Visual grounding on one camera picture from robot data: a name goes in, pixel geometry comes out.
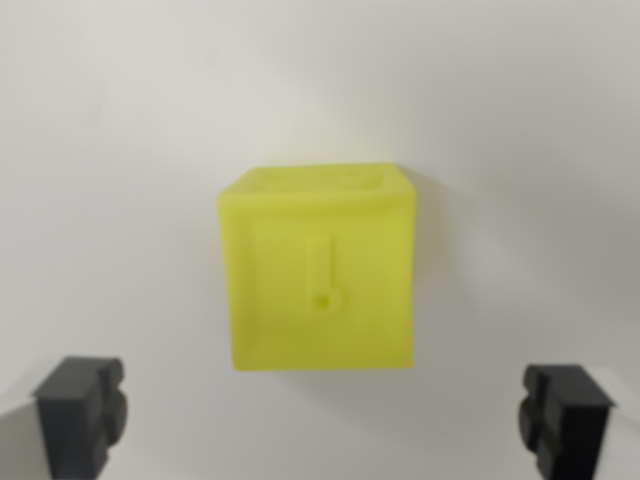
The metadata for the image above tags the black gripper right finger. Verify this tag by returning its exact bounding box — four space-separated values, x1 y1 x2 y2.
516 364 640 480

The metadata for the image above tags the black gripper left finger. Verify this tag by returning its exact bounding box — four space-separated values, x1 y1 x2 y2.
0 355 131 480

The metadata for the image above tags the yellow plastic cube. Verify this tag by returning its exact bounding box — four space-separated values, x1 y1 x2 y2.
216 161 419 373

